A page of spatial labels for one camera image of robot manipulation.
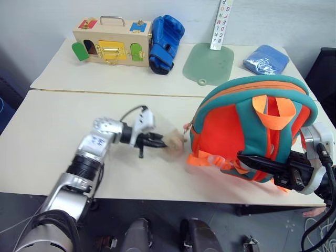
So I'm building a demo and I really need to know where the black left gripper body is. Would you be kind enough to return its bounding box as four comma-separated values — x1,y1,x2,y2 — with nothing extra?
134,132,152,159

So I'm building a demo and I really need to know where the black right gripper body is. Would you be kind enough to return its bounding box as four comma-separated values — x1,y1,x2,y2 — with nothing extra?
274,151,315,192

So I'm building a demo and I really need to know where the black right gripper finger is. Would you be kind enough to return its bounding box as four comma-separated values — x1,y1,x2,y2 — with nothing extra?
251,166,289,181
237,151,291,172

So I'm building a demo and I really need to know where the orange and teal backpack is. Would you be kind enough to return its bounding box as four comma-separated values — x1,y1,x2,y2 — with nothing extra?
185,75,320,194

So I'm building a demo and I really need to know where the wooden lock box toy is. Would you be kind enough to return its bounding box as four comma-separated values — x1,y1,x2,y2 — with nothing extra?
71,16,153,68

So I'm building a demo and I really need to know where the green silicone mat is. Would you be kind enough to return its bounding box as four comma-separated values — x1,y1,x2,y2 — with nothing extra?
182,42,235,87

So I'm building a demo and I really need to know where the blue boxing glove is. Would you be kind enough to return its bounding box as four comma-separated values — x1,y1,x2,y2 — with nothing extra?
148,14,186,76

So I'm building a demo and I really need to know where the dark rounded shape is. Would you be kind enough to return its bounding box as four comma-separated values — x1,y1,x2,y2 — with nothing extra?
179,218,224,252
122,217,153,252

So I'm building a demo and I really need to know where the black chair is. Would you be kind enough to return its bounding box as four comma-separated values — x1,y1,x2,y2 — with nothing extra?
304,47,336,118

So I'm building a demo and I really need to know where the blue cloth in plastic bag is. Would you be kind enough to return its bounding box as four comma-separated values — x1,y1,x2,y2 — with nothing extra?
242,44,290,76

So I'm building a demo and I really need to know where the white alphabet letter strip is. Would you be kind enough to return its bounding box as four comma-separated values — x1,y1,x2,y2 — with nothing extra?
209,0,234,51

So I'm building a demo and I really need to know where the dark blue bin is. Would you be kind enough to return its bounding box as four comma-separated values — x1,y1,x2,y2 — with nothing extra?
0,75,25,135

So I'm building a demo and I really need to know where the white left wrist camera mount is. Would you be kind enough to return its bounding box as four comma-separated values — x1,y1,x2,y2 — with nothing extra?
132,108,155,146

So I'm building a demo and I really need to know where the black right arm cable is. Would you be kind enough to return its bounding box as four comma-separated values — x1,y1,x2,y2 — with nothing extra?
301,143,336,252

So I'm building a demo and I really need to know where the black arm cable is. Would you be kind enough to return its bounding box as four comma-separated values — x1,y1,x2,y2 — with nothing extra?
119,104,148,123
301,143,336,252

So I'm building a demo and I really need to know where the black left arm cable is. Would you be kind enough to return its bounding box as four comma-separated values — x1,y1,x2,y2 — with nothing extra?
119,104,148,123

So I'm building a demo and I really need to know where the black table frame bar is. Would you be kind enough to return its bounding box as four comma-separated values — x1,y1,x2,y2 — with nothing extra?
235,204,327,217

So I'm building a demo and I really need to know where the white floor cable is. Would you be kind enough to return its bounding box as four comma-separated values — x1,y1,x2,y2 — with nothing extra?
304,216,336,252

